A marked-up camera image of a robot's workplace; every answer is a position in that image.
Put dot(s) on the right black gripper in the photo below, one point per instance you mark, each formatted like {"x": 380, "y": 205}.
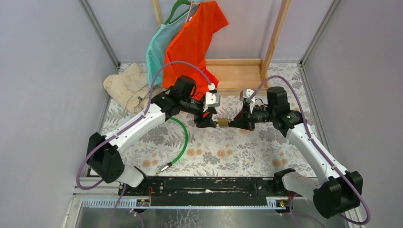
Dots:
{"x": 244, "y": 119}

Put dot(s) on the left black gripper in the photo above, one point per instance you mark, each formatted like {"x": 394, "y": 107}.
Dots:
{"x": 205, "y": 121}

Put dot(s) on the brass padlock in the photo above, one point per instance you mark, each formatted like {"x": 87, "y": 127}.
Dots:
{"x": 223, "y": 123}

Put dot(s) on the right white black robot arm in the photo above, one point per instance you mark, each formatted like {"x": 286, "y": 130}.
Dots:
{"x": 336, "y": 190}

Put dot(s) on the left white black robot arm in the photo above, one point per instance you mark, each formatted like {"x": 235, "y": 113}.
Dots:
{"x": 105, "y": 152}

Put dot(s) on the floral patterned mat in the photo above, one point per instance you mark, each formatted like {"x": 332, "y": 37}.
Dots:
{"x": 215, "y": 151}

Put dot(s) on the wooden clothes rack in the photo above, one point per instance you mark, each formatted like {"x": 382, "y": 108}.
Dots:
{"x": 234, "y": 74}

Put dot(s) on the orange t-shirt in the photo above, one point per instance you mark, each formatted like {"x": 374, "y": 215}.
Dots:
{"x": 191, "y": 45}

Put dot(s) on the beige crumpled cloth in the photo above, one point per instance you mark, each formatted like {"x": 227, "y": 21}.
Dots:
{"x": 129, "y": 89}

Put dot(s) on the teal t-shirt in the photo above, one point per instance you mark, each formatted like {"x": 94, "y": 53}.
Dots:
{"x": 159, "y": 43}

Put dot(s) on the green clothes hanger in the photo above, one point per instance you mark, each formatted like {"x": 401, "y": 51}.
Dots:
{"x": 176, "y": 5}

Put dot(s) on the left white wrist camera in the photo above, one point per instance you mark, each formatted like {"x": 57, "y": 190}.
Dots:
{"x": 211, "y": 98}

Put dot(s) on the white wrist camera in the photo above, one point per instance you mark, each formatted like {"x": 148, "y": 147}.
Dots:
{"x": 211, "y": 98}
{"x": 247, "y": 99}

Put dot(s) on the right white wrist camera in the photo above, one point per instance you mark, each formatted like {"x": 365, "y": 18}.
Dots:
{"x": 247, "y": 99}

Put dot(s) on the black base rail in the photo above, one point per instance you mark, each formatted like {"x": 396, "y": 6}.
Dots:
{"x": 211, "y": 192}

